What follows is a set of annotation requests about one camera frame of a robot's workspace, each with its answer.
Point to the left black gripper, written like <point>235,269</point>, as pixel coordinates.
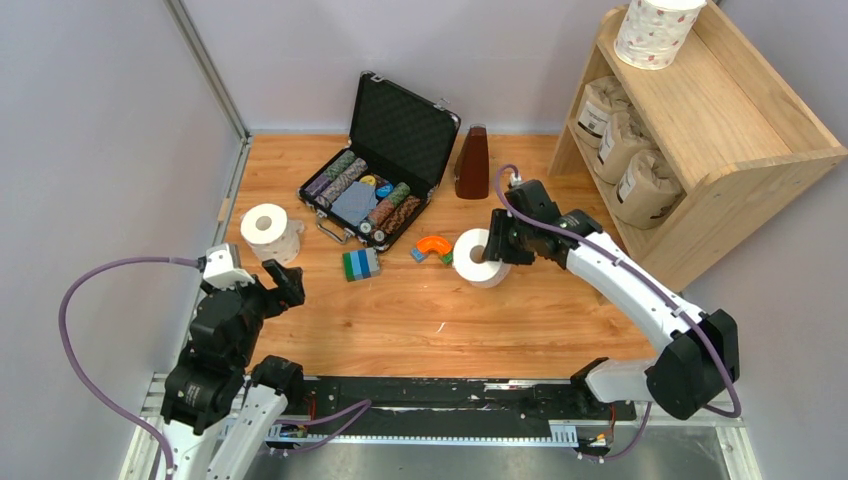
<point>289,280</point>

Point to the patterned paper roll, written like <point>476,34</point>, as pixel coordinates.
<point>469,263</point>
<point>653,31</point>

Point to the wooden shelf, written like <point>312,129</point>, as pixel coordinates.
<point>742,143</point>

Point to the brown metronome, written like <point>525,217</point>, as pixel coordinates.
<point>471,171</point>

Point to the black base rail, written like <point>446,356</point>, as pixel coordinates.
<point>407,408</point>

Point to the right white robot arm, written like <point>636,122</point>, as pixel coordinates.
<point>697,353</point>

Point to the brown roll front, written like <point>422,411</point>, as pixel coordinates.
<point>624,136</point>

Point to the green blue block toy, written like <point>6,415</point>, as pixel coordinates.
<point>360,264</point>

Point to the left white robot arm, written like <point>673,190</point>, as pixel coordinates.
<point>217,407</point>

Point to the aluminium frame post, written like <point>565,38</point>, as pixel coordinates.
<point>193,39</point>

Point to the black poker chip case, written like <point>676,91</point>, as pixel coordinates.
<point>402,137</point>

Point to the orange curved toy piece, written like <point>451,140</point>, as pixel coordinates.
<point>433,245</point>

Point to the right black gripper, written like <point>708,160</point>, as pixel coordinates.
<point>496,249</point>

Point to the brown roll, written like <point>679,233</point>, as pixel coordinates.
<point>647,192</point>
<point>624,136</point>
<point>600,99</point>

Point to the white toilet paper roll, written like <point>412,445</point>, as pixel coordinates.
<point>271,233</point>

